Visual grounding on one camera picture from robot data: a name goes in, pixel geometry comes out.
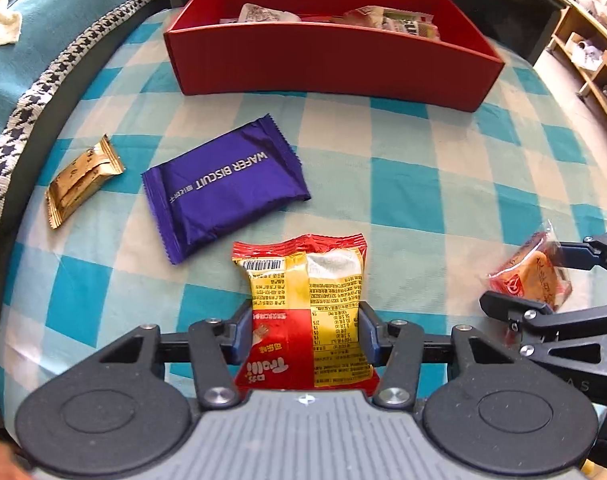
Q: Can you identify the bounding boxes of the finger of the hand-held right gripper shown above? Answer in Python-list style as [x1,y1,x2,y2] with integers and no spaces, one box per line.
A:
[479,290,607,357]
[556,222,607,281]

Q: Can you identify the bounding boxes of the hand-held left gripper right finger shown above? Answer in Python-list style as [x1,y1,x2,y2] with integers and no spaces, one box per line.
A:
[357,300,540,411]

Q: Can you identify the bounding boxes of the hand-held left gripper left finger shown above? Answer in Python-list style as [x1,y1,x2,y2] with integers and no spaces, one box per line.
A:
[63,300,257,411]

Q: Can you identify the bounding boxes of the orange snack packet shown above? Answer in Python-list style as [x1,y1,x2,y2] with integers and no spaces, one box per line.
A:
[486,220,574,314]

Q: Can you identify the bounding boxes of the red yellow snack packet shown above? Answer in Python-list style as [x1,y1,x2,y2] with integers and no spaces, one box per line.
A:
[232,233,382,395]

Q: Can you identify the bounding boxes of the red cardboard box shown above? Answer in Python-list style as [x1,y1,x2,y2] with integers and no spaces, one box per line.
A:
[163,0,506,114]

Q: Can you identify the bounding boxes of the white printed snack packet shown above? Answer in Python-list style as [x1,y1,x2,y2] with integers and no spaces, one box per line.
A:
[238,2,302,24]

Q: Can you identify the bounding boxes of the blue white checkered cloth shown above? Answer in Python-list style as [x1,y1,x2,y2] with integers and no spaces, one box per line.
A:
[0,7,607,441]

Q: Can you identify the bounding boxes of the purple wafer packet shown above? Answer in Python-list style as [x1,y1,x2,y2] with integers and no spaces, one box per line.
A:
[141,114,312,266]

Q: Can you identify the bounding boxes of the wooden shelf unit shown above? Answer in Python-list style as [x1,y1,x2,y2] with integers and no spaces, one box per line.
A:
[543,0,607,134]

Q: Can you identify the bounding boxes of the gold snack packet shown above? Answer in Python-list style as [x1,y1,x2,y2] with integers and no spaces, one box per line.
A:
[45,134,126,231]

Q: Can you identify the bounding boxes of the beige printed snack packet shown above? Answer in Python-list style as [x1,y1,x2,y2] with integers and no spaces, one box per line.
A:
[344,6,442,42]

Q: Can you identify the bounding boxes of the teal houndstooth-trim blanket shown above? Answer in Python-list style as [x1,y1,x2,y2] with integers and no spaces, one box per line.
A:
[0,0,170,282]

